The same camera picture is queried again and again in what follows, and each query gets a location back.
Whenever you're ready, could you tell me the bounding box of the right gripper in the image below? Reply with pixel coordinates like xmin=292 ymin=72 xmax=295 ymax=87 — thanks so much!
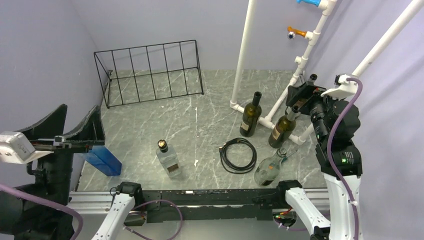
xmin=285 ymin=79 xmax=344 ymax=140

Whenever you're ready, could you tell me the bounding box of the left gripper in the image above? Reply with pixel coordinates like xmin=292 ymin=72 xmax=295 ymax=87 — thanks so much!
xmin=26 ymin=101 xmax=107 ymax=204

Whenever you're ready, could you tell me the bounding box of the blue rectangular glass bottle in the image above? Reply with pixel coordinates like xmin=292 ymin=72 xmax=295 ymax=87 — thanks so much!
xmin=82 ymin=145 xmax=122 ymax=177

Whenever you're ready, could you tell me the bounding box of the clear round glass bottle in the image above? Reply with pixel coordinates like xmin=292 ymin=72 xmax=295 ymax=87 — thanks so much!
xmin=253 ymin=147 xmax=287 ymax=187

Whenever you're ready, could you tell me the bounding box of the clear square liquor bottle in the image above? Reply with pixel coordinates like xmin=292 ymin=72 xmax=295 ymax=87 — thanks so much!
xmin=156 ymin=139 xmax=182 ymax=178

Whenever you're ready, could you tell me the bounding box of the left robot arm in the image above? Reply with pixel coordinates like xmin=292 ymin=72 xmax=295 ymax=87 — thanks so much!
xmin=0 ymin=104 xmax=105 ymax=240

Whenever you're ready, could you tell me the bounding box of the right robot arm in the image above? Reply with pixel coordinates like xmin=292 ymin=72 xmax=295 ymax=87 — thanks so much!
xmin=275 ymin=77 xmax=363 ymax=240

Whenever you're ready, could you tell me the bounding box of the olive green wine bottle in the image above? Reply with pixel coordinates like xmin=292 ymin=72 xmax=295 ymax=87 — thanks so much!
xmin=268 ymin=105 xmax=299 ymax=149

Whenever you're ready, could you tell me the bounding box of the dark green wine bottle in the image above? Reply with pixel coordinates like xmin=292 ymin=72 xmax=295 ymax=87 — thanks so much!
xmin=239 ymin=91 xmax=262 ymax=137

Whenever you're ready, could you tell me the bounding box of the orange plastic peg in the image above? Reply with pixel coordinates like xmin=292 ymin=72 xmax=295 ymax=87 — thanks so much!
xmin=287 ymin=26 xmax=307 ymax=39

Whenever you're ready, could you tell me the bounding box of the blue plastic peg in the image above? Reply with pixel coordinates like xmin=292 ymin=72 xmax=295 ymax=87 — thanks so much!
xmin=296 ymin=0 xmax=321 ymax=7

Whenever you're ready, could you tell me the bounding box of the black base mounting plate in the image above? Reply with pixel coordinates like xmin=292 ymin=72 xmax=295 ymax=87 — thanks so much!
xmin=133 ymin=188 xmax=289 ymax=223

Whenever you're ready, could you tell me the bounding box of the brown-green wine bottle by wall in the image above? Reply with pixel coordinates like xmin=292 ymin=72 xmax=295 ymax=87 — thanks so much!
xmin=308 ymin=73 xmax=318 ymax=83

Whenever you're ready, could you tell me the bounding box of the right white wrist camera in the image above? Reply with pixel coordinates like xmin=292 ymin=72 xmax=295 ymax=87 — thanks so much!
xmin=320 ymin=73 xmax=358 ymax=100

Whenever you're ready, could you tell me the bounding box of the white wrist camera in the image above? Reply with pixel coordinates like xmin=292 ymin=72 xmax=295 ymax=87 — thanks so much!
xmin=320 ymin=73 xmax=358 ymax=100
xmin=0 ymin=131 xmax=53 ymax=165

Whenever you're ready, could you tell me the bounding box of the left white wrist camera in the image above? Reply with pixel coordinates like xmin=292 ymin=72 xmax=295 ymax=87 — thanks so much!
xmin=0 ymin=131 xmax=53 ymax=165

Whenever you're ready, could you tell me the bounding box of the green handled screwdriver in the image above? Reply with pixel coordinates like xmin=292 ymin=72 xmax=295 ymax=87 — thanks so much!
xmin=281 ymin=149 xmax=298 ymax=163

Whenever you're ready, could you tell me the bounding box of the aluminium rail frame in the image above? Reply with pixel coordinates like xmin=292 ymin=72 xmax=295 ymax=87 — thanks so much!
xmin=66 ymin=187 xmax=332 ymax=215

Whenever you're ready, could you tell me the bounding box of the black wire wine rack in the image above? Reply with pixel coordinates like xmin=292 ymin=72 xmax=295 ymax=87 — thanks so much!
xmin=93 ymin=39 xmax=205 ymax=109

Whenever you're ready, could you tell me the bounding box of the white PVC pipe frame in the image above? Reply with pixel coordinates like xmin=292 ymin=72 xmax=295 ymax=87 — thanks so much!
xmin=229 ymin=0 xmax=424 ymax=129

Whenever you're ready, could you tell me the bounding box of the coiled black cable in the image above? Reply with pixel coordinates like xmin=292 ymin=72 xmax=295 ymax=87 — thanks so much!
xmin=219 ymin=137 xmax=258 ymax=175

